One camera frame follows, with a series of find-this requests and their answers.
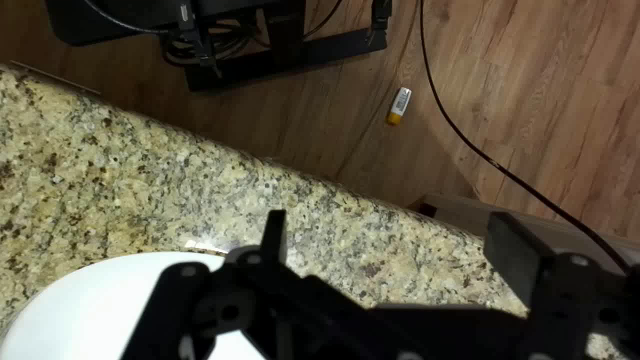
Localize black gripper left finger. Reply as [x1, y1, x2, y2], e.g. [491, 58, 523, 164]
[120, 210, 375, 360]

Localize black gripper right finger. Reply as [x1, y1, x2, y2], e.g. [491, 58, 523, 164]
[485, 212, 640, 360]

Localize white oval sink basin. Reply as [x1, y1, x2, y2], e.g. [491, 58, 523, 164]
[0, 250, 269, 360]

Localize small white yellow tube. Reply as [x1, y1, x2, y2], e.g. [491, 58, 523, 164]
[387, 86, 413, 125]

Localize black equipment stand base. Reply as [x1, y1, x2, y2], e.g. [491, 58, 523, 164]
[44, 0, 393, 91]

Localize black floor cable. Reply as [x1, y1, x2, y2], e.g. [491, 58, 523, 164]
[416, 0, 634, 273]

